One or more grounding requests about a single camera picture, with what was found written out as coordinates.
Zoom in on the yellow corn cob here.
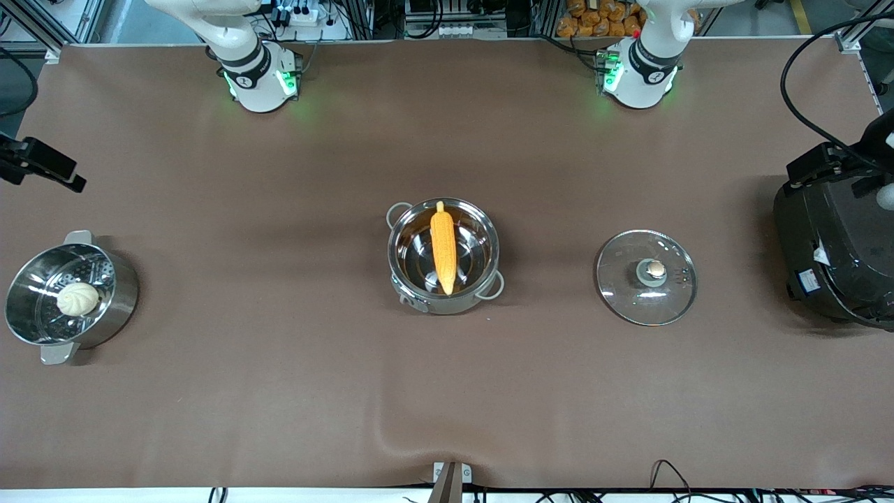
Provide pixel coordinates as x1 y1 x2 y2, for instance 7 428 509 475
430 201 458 296

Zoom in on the steel pot with loop handles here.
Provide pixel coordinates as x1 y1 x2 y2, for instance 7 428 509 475
386 198 505 315

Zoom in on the bag of orange snacks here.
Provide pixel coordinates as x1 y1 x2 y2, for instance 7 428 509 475
557 0 703 38

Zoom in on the black looped cable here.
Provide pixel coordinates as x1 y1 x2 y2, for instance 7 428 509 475
650 459 699 503

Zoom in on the glass pot lid with knob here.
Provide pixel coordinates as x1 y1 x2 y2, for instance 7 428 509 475
596 229 698 327

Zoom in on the white power strip with plugs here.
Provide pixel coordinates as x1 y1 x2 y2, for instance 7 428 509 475
269 0 350 41

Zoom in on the steel steamer pot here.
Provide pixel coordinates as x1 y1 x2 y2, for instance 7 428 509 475
4 230 140 366

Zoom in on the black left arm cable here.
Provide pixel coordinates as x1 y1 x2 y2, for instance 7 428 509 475
781 10 894 175

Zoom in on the black rice cooker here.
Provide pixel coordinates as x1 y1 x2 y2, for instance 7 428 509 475
773 178 894 331

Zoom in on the white steamed bun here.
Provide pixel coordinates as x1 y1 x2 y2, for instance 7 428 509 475
56 282 100 317

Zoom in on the metal clamp bracket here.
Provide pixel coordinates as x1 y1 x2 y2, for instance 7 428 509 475
432 461 473 503

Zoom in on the brown table mat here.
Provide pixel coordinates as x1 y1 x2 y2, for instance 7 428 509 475
0 38 894 490

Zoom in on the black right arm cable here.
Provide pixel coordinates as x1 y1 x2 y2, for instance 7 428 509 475
0 45 39 118

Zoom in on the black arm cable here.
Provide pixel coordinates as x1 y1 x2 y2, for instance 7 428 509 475
781 10 894 175
0 45 39 118

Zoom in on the aluminium frame profile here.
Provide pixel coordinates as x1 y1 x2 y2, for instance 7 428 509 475
835 0 894 53
0 0 105 53

